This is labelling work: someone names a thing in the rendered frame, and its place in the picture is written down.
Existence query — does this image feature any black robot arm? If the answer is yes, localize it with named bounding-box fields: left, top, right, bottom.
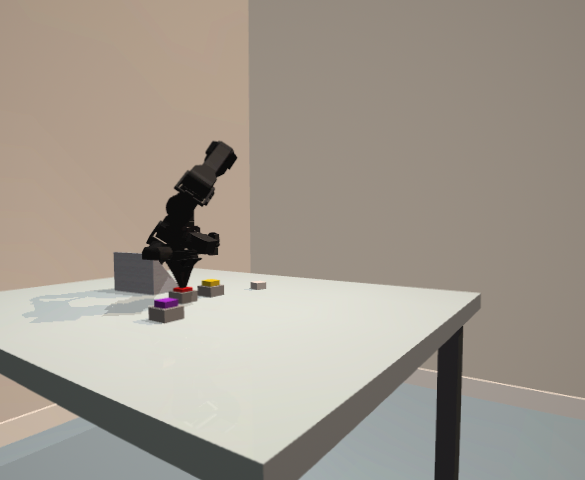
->
left=146, top=140, right=237, bottom=254

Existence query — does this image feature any yellow button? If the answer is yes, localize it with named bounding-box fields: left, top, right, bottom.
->
left=197, top=279, right=224, bottom=298

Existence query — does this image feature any red button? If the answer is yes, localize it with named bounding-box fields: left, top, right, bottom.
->
left=169, top=287, right=197, bottom=305

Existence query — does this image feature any purple button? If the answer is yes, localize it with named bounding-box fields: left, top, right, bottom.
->
left=148, top=298, right=185, bottom=323

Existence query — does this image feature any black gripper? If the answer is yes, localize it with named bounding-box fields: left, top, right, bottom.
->
left=142, top=222, right=202, bottom=289

